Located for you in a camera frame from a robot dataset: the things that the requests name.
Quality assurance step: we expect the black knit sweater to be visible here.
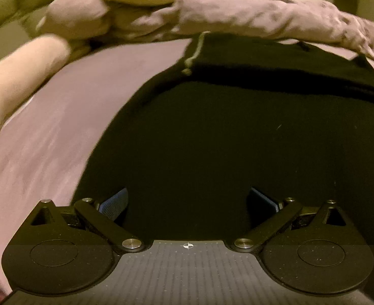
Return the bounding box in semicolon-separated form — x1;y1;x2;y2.
69;31;374;305

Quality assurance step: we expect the purple bed sheet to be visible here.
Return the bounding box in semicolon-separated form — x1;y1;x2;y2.
0;37;374;296

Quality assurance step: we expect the pink bolster pillow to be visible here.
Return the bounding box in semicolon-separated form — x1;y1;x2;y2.
0;35;71;130

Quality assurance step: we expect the purple pillow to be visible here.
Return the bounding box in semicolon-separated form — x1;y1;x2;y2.
36;0;111;40

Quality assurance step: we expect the purple duvet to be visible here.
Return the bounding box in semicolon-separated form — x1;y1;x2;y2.
111;0;374;60

